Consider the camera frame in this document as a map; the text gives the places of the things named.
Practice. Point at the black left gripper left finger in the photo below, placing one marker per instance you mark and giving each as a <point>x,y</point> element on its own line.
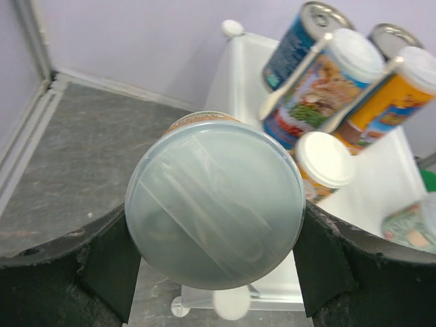
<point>84,278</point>

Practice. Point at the tall orange can white lid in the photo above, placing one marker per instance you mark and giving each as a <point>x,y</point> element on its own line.
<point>406,85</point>

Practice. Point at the left aluminium corner post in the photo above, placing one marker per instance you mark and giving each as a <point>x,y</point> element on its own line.
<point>29,91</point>

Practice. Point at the yellow short can white lid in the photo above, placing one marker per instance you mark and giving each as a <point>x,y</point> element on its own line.
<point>325,164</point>

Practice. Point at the white plastic cube cabinet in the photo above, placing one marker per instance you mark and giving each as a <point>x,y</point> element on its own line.
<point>388,177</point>

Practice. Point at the tall blue can white lid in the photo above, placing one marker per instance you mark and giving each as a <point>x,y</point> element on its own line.
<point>338,68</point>

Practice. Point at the blue soup can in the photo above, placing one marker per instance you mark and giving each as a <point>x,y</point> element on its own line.
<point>312,22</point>
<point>389,39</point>

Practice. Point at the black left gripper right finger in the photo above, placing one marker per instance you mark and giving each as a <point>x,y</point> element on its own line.
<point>349,277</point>

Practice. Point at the green cloth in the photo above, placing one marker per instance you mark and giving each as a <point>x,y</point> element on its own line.
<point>429,180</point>

